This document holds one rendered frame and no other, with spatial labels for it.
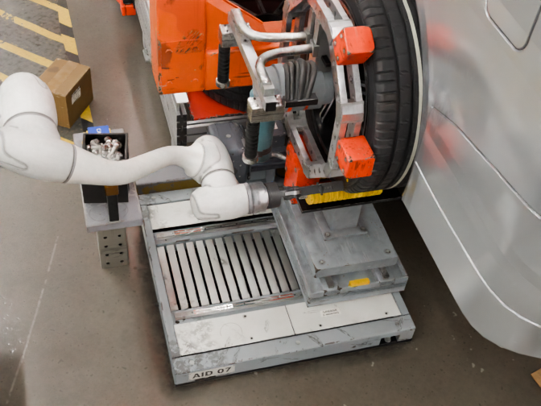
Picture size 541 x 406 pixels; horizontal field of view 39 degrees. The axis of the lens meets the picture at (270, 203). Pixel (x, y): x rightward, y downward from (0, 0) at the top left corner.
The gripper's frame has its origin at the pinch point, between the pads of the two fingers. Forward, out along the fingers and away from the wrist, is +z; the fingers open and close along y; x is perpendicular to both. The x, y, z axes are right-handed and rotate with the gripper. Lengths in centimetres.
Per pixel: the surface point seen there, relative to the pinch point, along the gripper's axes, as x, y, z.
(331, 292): -36.7, -31.3, 6.0
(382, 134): 12.9, 28.0, 5.8
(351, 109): 20.0, 27.1, -1.3
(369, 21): 42, 31, 5
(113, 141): 22, -32, -59
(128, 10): 93, -170, -35
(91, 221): -2, -25, -69
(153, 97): 45, -135, -33
